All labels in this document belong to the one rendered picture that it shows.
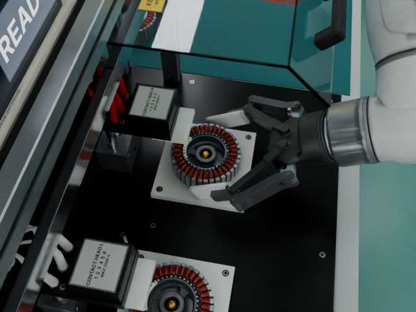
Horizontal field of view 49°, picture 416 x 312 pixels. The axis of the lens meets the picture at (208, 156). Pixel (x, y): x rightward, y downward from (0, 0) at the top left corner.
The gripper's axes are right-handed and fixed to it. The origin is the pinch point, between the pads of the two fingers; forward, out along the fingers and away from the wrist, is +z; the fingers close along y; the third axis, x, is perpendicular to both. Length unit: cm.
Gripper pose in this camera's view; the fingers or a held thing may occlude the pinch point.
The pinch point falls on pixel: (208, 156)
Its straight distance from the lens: 74.3
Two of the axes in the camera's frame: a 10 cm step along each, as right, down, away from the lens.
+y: 1.8, -8.2, 5.4
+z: -8.5, 1.4, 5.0
